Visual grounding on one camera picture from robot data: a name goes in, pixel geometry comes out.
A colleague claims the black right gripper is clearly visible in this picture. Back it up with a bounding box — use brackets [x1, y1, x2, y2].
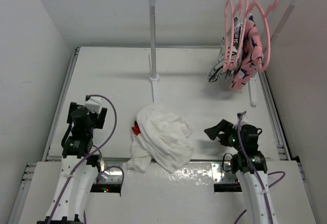
[204, 119, 243, 150]

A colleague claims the white t shirt red print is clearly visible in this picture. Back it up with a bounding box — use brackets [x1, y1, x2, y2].
[127, 103, 194, 173]

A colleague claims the pink plastic hanger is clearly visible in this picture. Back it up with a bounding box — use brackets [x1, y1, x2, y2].
[223, 0, 234, 72]

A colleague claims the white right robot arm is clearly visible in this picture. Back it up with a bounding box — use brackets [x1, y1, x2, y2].
[204, 119, 278, 223]

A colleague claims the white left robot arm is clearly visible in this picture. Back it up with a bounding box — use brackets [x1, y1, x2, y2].
[42, 98, 107, 223]

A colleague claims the pink hanger with white shirt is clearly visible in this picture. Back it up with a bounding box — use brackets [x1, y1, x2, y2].
[228, 0, 246, 70]

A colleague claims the white black printed shirt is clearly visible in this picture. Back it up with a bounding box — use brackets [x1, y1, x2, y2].
[206, 14, 247, 84]

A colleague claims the pink navy printed shirt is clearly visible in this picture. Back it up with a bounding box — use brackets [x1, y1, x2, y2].
[231, 13, 264, 91]

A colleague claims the empty pink hanger right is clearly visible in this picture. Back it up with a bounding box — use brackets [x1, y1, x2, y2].
[251, 0, 279, 73]

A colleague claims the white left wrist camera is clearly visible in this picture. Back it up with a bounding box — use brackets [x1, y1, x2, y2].
[84, 95, 102, 114]

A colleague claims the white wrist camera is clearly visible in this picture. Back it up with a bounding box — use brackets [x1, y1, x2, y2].
[84, 95, 102, 114]
[237, 113, 248, 126]

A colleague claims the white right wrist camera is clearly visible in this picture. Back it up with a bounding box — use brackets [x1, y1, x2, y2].
[237, 113, 248, 126]

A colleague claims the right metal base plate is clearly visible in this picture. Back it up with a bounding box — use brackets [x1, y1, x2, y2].
[211, 161, 238, 184]

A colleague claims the metal base plate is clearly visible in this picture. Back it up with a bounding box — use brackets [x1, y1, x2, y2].
[97, 160, 124, 184]
[211, 161, 238, 184]

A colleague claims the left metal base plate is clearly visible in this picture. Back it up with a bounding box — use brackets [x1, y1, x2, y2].
[97, 160, 124, 184]

